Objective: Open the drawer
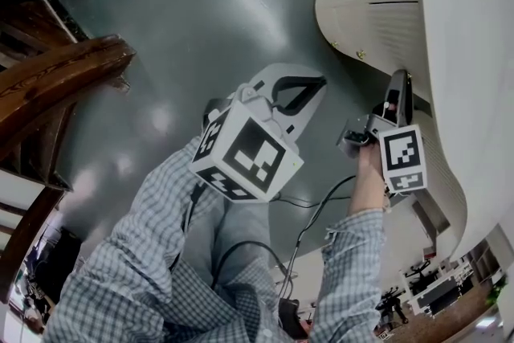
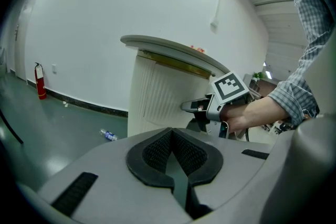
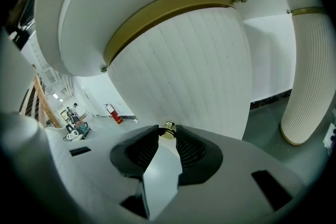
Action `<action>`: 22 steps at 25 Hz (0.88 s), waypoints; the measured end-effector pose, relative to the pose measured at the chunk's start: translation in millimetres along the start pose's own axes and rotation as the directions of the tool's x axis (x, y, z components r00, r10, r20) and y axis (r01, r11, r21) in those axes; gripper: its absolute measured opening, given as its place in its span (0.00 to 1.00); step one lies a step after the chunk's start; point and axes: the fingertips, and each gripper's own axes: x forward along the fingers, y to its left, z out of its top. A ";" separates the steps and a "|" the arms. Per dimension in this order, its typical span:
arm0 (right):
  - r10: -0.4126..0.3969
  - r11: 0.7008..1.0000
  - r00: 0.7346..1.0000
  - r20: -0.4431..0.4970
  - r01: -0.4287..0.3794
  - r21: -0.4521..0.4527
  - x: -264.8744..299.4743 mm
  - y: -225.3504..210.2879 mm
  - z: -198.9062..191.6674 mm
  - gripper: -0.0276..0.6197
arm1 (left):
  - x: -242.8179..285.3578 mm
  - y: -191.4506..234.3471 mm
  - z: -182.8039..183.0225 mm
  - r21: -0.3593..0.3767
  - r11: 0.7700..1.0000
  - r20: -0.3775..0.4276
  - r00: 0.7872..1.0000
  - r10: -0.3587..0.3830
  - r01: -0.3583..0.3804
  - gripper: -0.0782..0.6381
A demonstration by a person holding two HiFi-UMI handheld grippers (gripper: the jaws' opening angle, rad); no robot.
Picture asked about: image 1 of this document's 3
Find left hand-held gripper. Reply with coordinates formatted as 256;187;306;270
188;63;328;205

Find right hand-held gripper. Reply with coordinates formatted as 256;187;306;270
336;68;427;197

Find large white fluted drawer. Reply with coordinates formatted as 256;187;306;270
320;1;434;114

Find white curved desk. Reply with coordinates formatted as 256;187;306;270
313;0;514;268

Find person's right forearm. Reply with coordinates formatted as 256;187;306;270
310;143;391;343

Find person's left forearm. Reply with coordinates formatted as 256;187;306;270
107;135;226;283

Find person's grey trousers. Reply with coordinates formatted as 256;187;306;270
187;188;283;288

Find grey shelf unit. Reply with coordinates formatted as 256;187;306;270
461;235;504;287

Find green potted plant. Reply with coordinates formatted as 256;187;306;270
484;276;510;307

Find black battery box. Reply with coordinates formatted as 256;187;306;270
278;297;309;341

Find dark wooden armchair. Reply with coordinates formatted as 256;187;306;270
0;0;138;304

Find person's checked shirt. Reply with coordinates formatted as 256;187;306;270
41;135;390;343

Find white seat cushion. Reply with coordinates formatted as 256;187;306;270
0;167;46;251

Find thin black cable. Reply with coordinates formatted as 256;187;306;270
275;174;357;267

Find thick black looped cable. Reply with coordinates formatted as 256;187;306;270
210;239;291;291

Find black sleeve cable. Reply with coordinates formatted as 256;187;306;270
171;182;204;275

